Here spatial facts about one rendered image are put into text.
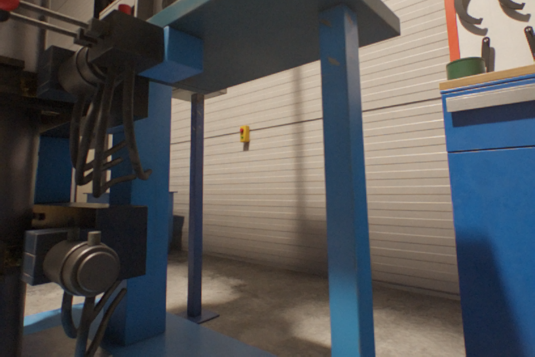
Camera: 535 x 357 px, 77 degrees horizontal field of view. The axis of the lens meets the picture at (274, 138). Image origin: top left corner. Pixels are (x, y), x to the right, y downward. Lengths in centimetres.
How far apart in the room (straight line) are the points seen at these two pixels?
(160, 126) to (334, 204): 93
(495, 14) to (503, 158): 145
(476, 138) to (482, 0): 149
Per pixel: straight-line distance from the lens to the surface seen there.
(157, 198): 140
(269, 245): 298
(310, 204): 268
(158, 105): 144
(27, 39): 132
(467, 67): 111
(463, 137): 104
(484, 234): 104
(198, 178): 186
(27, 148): 126
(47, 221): 140
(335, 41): 71
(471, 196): 103
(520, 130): 102
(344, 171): 64
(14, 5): 75
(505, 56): 228
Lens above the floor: 65
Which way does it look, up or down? 8 degrees up
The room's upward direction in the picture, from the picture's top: 1 degrees counter-clockwise
